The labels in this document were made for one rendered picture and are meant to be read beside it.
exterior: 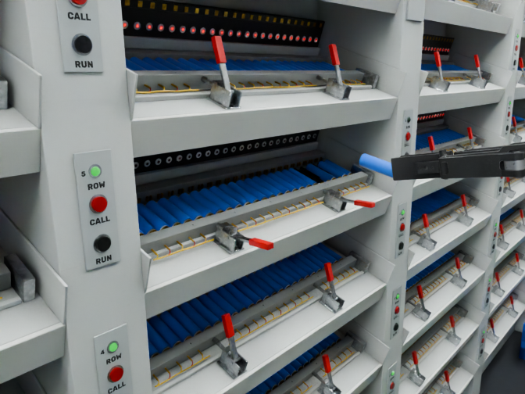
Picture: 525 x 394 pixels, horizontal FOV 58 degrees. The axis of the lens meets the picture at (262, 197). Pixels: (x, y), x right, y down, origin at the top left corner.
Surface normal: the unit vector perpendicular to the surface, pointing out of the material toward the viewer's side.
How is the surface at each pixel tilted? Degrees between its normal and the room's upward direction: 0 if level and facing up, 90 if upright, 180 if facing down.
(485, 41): 90
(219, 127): 109
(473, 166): 92
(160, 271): 19
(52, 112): 90
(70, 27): 90
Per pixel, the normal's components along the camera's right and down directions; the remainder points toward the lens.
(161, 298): 0.70, 0.47
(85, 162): 0.74, 0.16
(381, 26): -0.67, 0.19
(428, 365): 0.23, -0.87
